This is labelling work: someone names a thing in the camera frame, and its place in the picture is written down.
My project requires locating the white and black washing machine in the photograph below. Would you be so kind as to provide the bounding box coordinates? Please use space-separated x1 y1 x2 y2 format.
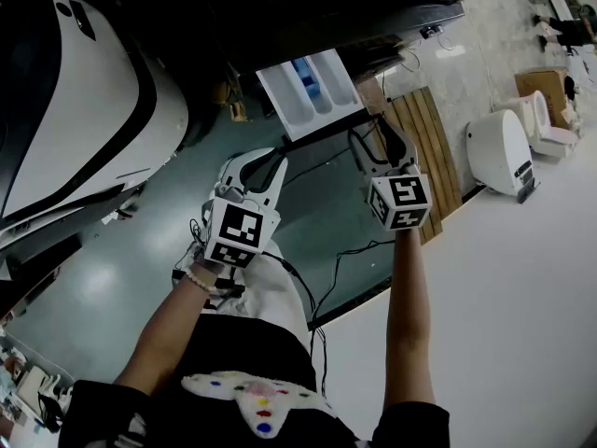
0 0 190 256

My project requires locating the pale bead bracelet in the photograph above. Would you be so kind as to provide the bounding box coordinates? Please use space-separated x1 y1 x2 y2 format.
183 270 216 295

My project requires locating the white toilet seat lid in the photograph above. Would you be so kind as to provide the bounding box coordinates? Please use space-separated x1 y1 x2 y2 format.
465 108 542 203

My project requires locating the white drawer tray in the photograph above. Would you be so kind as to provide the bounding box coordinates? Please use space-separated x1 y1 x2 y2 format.
255 48 384 153

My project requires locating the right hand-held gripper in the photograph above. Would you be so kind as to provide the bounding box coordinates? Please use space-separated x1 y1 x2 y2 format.
348 118 433 231

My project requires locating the white toilet open lid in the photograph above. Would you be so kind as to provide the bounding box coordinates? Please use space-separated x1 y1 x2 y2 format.
493 90 580 159

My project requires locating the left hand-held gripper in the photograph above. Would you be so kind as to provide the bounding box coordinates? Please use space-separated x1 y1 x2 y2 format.
202 147 289 270

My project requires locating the person's right forearm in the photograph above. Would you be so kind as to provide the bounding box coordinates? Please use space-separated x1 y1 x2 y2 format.
381 225 438 413

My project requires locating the person's black shirt star patch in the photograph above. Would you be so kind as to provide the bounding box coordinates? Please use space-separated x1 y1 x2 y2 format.
56 315 452 448

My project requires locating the brown cardboard box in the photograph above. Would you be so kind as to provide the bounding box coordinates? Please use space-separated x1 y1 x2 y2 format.
514 67 578 131

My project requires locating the wooden slat platform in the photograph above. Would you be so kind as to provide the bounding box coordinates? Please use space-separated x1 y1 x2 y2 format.
354 86 464 246

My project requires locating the small yellow object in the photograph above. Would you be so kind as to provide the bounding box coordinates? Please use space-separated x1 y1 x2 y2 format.
210 77 251 123

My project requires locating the person's left forearm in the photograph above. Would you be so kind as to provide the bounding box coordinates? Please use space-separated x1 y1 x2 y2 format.
113 268 220 397

